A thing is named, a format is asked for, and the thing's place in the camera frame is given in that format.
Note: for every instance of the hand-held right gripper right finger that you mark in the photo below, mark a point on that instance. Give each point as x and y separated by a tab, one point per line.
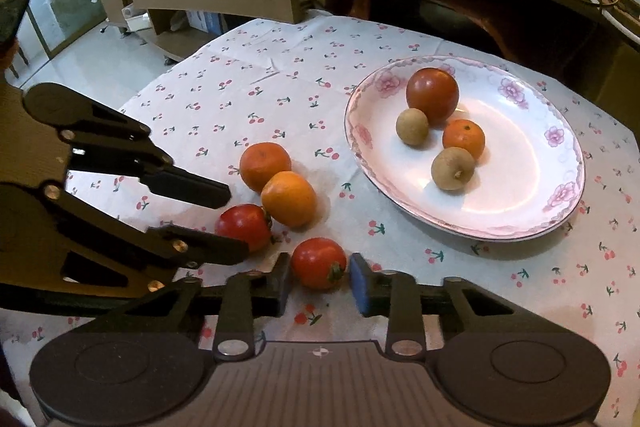
361	284

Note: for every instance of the white floral oval plate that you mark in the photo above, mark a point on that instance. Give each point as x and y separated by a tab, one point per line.
505	187

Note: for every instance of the small orange tangerine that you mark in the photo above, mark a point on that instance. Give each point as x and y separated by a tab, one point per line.
465	139

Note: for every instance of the small red tomato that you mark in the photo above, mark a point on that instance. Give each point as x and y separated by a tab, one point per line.
245	224
319	263

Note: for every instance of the cherry print tablecloth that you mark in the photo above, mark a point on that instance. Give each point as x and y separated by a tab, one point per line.
250	97

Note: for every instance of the brown longan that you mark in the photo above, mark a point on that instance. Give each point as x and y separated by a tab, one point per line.
452	168
412	127

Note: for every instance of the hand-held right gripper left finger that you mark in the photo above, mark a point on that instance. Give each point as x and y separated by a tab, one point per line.
281	282

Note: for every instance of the large red tomato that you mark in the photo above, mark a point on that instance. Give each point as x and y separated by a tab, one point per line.
432	94

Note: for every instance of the blue and white box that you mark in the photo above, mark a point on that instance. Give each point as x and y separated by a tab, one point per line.
210	22

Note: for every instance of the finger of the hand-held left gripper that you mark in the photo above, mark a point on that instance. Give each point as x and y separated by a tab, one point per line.
200	247
185	184

